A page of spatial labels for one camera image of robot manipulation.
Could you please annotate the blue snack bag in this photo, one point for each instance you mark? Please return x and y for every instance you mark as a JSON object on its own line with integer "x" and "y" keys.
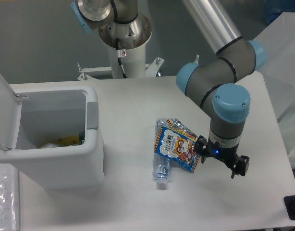
{"x": 176, "y": 142}

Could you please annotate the black device at table edge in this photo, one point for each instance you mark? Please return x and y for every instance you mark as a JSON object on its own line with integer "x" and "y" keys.
{"x": 290, "y": 206}

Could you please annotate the white trash can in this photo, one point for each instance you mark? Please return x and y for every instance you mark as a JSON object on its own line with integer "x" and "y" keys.
{"x": 32, "y": 117}

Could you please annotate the clipboard with paper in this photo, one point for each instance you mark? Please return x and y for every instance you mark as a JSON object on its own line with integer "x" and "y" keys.
{"x": 9, "y": 198}

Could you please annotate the clear plastic bottle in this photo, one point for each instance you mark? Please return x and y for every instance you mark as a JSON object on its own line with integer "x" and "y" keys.
{"x": 161, "y": 165}

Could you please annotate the blue water jug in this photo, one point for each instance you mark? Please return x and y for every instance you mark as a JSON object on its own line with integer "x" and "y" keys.
{"x": 274, "y": 8}

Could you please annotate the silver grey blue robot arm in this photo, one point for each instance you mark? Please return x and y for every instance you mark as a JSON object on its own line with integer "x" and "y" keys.
{"x": 213, "y": 88}

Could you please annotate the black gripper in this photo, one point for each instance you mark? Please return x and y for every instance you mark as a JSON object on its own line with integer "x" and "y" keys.
{"x": 238, "y": 164}

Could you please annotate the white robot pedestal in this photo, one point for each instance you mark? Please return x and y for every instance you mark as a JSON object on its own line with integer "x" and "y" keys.
{"x": 125, "y": 63}

